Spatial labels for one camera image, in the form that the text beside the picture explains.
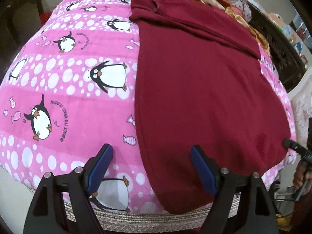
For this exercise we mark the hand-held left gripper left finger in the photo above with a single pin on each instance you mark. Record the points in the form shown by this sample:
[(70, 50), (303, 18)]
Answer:
[(98, 169)]

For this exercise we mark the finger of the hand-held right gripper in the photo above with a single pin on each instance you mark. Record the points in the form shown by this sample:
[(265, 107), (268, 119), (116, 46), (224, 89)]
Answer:
[(293, 145)]

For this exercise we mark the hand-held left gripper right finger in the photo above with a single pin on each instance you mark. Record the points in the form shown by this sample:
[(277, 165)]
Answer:
[(203, 169)]

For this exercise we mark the dark red sweater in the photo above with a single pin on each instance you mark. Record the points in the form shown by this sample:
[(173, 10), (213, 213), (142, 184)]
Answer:
[(202, 95)]

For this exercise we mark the person's right hand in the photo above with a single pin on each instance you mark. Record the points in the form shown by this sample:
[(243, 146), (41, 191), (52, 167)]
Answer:
[(297, 175)]

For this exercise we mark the white lace cloth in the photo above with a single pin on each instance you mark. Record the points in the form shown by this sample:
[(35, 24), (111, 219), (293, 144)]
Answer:
[(302, 112)]

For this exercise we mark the pink penguin print blanket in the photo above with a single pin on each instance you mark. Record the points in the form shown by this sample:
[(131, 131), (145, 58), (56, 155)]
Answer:
[(73, 90)]

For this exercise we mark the pile of colourful packages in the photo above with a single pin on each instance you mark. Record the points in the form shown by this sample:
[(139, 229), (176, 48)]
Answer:
[(296, 34)]

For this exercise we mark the yellow red checked blanket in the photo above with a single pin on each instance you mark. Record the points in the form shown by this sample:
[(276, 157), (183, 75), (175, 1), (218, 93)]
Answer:
[(219, 2)]

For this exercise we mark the dark wooden cabinet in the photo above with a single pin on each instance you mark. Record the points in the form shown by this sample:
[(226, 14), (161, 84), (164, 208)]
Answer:
[(17, 24)]

